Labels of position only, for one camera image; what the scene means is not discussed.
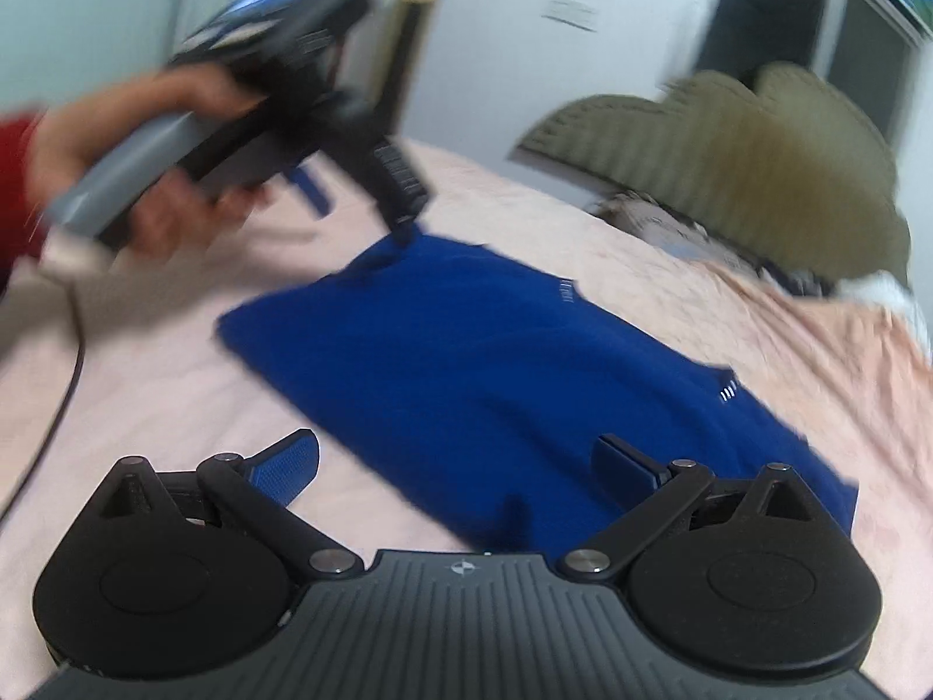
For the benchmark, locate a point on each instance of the gold tower fan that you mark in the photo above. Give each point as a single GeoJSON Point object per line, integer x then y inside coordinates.
{"type": "Point", "coordinates": [412, 36]}

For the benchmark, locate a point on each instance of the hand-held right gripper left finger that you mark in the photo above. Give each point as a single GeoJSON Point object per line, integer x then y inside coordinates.
{"type": "Point", "coordinates": [288, 470]}

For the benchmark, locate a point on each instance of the window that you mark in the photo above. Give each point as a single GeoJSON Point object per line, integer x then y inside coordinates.
{"type": "Point", "coordinates": [867, 58]}

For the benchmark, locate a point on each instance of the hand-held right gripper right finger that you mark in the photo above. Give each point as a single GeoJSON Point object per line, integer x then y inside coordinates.
{"type": "Point", "coordinates": [621, 467]}

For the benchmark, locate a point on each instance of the green striped headboard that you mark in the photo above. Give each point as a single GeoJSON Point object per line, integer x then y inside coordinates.
{"type": "Point", "coordinates": [751, 153]}

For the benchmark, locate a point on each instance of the person's left forearm red sleeve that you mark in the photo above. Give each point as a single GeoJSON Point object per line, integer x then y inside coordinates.
{"type": "Point", "coordinates": [14, 189]}

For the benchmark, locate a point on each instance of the person's left hand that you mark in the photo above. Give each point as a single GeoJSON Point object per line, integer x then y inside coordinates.
{"type": "Point", "coordinates": [157, 106]}

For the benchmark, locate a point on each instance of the dark curtain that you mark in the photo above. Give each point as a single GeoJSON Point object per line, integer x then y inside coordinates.
{"type": "Point", "coordinates": [765, 7]}

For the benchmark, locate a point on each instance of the white crumpled cloth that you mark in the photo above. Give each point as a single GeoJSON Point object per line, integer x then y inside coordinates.
{"type": "Point", "coordinates": [878, 292]}

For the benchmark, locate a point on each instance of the white wall socket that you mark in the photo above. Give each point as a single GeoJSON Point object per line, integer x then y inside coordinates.
{"type": "Point", "coordinates": [584, 17]}
{"type": "Point", "coordinates": [560, 11]}

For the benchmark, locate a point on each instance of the peach blanket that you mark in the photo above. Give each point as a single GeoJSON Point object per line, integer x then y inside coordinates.
{"type": "Point", "coordinates": [824, 328]}

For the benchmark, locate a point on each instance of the blue knit sweater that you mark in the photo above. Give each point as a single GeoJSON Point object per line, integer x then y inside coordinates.
{"type": "Point", "coordinates": [510, 372]}

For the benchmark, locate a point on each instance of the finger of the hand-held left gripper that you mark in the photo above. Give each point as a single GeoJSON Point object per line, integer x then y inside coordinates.
{"type": "Point", "coordinates": [397, 182]}
{"type": "Point", "coordinates": [310, 189]}

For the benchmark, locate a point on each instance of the bed with pink sheet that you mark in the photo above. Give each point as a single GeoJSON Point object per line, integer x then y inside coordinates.
{"type": "Point", "coordinates": [182, 379]}

